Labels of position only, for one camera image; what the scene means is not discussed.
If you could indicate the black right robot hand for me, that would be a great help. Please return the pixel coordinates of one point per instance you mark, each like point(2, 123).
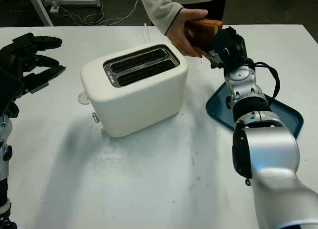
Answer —
point(241, 49)

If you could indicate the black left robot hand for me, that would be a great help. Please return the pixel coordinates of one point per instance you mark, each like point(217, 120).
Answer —
point(27, 50)

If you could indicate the person's right hand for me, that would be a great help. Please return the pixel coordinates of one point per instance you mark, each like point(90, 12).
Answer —
point(177, 32)

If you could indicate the brown toast slice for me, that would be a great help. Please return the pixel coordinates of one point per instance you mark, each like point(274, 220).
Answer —
point(201, 31)

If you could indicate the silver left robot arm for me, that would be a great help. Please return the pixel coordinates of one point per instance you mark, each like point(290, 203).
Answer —
point(5, 152)

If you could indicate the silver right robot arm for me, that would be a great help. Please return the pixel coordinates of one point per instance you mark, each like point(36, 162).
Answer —
point(270, 152)

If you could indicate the person's white-sleeved right forearm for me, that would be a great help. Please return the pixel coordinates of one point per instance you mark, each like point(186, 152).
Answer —
point(159, 8)

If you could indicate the white toaster lever knob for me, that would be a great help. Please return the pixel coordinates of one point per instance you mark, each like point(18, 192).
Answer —
point(83, 98)

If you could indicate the white two-slot toaster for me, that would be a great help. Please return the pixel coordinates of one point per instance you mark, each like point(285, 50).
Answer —
point(139, 107)

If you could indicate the white power strip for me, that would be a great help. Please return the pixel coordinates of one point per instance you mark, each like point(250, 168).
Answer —
point(54, 9)

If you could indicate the blue plastic tray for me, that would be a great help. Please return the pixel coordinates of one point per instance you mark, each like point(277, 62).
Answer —
point(283, 114)

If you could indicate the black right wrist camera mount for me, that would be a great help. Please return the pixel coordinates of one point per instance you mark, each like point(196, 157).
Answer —
point(224, 44)

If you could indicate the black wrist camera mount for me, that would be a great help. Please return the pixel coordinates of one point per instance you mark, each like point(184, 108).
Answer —
point(224, 44)
point(10, 85)

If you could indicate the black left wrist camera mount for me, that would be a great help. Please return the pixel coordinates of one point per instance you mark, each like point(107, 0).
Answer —
point(10, 85)

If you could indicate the grey metal frame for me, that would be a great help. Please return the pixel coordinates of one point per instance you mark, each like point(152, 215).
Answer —
point(37, 5)

